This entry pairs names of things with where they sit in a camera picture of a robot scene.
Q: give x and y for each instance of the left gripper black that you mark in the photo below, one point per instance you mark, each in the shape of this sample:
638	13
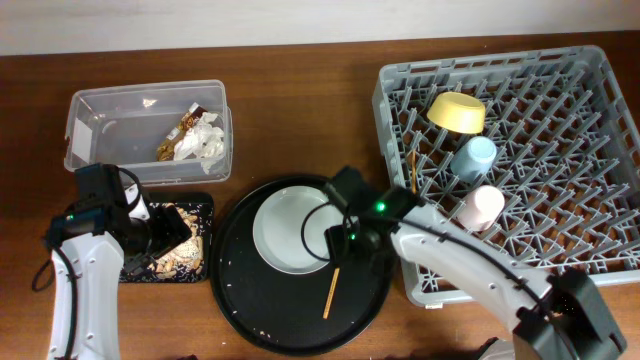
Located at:
171	223

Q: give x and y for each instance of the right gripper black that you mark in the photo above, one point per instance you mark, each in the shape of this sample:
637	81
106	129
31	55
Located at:
340	251

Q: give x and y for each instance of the food scraps and shells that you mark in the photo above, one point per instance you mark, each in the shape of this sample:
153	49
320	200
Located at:
186	262

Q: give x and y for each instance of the brown snack wrapper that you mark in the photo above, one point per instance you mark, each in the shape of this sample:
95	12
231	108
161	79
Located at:
165	150

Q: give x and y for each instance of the wooden chopstick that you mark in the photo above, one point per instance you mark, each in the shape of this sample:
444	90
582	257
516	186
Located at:
413	172
331	292

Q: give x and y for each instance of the white napkin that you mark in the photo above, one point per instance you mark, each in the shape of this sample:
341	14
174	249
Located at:
204	141

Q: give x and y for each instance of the pink plastic cup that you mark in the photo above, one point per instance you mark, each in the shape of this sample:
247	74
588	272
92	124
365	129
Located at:
481	208

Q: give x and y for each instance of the blue plastic cup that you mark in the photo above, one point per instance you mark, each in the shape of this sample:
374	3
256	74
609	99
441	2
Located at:
474	159

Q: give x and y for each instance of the yellow bowl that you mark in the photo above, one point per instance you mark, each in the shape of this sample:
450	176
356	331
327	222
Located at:
458	112

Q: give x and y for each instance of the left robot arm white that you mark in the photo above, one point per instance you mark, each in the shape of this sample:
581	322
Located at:
110	230

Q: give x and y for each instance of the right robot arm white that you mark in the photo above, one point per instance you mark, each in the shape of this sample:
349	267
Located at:
549	316

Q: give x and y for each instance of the clear plastic waste bin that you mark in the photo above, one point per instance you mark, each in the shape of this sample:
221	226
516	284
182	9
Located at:
125	125

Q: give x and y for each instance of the grey dishwasher rack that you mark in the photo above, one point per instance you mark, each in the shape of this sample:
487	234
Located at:
567	153

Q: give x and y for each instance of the black rectangular tray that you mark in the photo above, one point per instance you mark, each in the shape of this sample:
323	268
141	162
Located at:
193	197

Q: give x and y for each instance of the round black serving tray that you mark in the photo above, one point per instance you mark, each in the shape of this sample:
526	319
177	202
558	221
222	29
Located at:
283	313

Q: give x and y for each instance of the grey round plate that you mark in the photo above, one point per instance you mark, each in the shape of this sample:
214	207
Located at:
277	229

